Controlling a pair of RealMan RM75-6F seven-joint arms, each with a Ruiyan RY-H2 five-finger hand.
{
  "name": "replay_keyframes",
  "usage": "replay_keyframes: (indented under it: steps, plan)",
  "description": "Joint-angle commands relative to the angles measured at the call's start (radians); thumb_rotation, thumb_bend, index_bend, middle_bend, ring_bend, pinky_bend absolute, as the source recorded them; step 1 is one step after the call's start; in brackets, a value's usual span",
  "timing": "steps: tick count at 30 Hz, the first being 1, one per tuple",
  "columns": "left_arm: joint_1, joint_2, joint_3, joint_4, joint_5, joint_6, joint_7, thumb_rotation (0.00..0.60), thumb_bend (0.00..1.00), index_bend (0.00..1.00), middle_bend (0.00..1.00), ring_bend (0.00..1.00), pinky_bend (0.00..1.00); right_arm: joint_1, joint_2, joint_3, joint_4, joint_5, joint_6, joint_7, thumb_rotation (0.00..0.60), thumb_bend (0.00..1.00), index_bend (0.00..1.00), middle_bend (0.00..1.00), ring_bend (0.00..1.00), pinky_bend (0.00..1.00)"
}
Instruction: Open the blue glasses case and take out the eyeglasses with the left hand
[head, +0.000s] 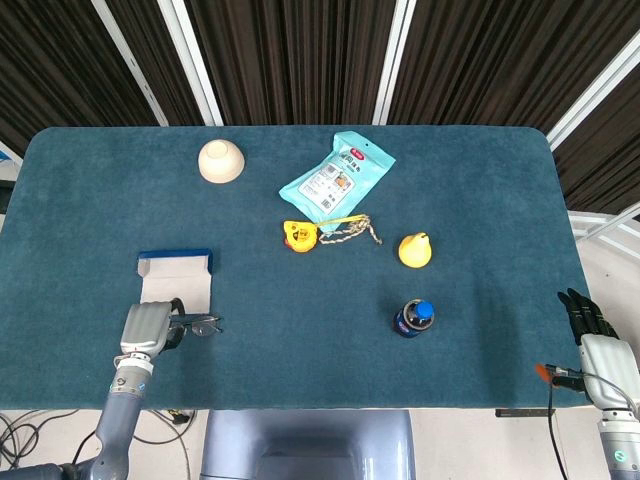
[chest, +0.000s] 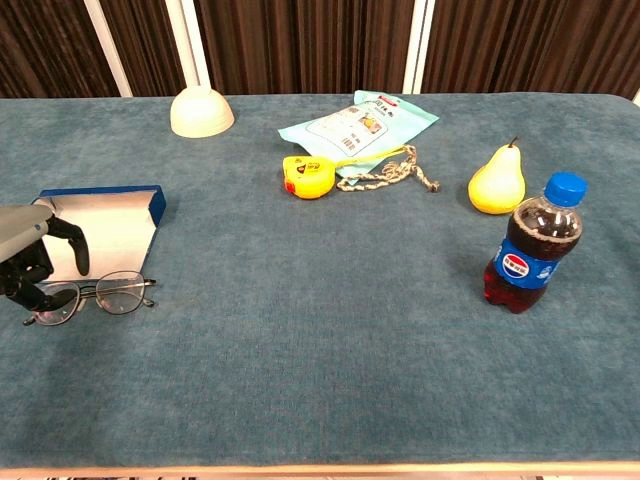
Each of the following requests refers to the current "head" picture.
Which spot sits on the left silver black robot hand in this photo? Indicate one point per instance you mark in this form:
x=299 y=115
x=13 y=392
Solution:
x=145 y=327

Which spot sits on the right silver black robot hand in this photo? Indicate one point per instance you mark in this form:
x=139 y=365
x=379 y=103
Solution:
x=607 y=360

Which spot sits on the blue rectangular box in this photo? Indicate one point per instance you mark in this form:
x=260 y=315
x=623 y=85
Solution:
x=175 y=280

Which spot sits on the thin wire-rimmed eyeglasses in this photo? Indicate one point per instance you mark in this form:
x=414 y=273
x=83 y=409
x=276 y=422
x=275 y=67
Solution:
x=202 y=327

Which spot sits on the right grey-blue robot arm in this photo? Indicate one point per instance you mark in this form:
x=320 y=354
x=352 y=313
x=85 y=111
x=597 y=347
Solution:
x=620 y=450

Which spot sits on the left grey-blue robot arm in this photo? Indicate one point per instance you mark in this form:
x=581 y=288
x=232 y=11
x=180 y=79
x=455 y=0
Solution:
x=120 y=415

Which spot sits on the black ruler strip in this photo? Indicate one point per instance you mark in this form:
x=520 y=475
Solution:
x=520 y=413

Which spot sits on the teal table cloth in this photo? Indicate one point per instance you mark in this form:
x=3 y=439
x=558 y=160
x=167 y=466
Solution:
x=310 y=310

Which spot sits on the yellow tape measure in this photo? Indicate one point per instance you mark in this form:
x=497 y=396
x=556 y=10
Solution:
x=300 y=237

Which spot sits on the upturned white bowl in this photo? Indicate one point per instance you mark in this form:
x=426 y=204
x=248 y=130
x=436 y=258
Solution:
x=221 y=162

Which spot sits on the grey-blue robot torso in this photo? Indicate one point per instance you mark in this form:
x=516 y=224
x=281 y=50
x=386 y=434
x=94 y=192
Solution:
x=305 y=445

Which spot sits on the Pepsi cola bottle blue cap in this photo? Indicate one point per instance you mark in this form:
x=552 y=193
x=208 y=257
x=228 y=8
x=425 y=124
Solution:
x=412 y=320

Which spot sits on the yellow pear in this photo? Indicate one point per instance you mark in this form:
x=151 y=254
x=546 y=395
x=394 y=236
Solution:
x=415 y=252

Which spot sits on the light blue snack pouch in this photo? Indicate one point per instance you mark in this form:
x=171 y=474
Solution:
x=335 y=182

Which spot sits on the dark brown pleated curtain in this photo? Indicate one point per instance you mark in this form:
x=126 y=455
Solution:
x=300 y=55

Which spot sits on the white metal frame rack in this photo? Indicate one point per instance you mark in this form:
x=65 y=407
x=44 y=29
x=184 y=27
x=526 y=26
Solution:
x=607 y=230

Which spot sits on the white frame post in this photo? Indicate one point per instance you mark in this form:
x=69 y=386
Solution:
x=395 y=60
x=130 y=62
x=192 y=62
x=595 y=92

